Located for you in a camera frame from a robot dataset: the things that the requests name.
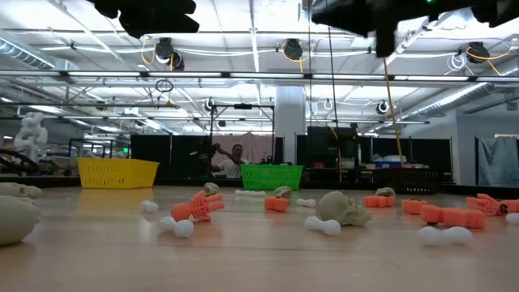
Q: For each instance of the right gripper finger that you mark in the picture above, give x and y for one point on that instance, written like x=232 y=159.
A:
x=348 y=16
x=386 y=38

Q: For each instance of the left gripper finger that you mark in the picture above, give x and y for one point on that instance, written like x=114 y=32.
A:
x=162 y=24

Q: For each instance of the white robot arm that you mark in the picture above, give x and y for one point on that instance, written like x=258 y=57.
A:
x=31 y=134

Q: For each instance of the black background robot arm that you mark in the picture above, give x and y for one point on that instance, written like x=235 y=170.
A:
x=207 y=152

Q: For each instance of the white building column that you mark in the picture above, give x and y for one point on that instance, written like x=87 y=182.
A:
x=290 y=121

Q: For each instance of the black partition screen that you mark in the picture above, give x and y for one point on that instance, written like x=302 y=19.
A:
x=162 y=156
x=430 y=152

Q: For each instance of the blue box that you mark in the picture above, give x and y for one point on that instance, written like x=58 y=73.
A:
x=385 y=164

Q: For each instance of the black cabinet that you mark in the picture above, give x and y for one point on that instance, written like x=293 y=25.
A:
x=320 y=146

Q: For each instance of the black plastic basket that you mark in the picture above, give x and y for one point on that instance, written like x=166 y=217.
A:
x=409 y=181

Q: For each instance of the beige plastic skull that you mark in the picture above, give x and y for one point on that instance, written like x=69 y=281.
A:
x=14 y=221
x=282 y=191
x=385 y=191
x=16 y=190
x=340 y=207
x=211 y=188

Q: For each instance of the yellow plastic basket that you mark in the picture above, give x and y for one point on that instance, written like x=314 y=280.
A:
x=117 y=173

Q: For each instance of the pink curtain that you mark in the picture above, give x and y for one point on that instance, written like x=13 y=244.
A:
x=259 y=148

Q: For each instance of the person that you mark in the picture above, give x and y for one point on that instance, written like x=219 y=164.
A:
x=233 y=166

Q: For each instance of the green plastic basket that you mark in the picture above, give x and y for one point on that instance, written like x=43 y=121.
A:
x=271 y=177

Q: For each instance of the silver ceiling duct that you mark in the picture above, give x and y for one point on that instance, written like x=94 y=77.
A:
x=20 y=52
x=446 y=99

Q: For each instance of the black stand frame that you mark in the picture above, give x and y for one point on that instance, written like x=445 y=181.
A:
x=243 y=106

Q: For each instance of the black table frame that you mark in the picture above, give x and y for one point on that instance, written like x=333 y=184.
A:
x=190 y=181

